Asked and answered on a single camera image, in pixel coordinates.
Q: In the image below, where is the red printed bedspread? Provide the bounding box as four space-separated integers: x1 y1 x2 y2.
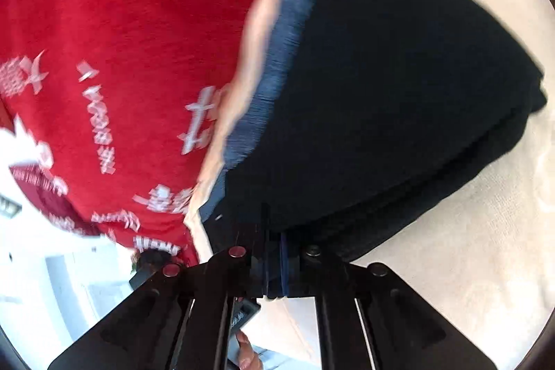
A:
0 0 289 267

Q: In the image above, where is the cream blanket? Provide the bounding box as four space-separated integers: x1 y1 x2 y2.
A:
184 0 555 370

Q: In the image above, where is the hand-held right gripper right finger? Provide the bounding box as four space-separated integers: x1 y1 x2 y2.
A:
277 229 500 370

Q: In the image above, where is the black pants blue patterned stripe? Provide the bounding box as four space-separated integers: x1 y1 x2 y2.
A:
199 0 548 262

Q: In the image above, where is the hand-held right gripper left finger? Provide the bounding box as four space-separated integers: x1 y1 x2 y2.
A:
47 223 278 370

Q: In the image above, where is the person's left hand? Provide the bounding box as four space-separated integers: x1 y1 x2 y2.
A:
235 331 263 370

